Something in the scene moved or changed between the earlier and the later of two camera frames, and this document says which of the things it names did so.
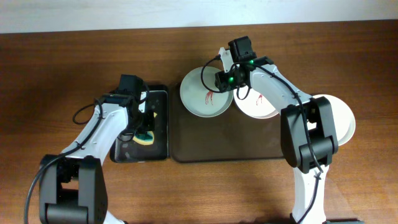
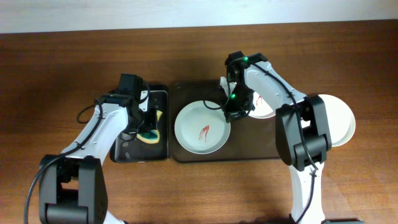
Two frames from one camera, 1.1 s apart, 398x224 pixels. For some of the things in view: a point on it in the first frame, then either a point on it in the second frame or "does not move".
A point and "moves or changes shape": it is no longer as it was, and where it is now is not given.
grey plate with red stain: (200, 96) → (201, 129)
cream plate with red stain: (344, 121) does not move
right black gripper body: (222, 81) → (236, 112)
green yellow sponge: (145, 138) moves or changes shape
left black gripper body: (144, 125) does not move
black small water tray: (125, 151) does not move
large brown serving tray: (230, 136) does not move
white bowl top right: (255, 104) does not move
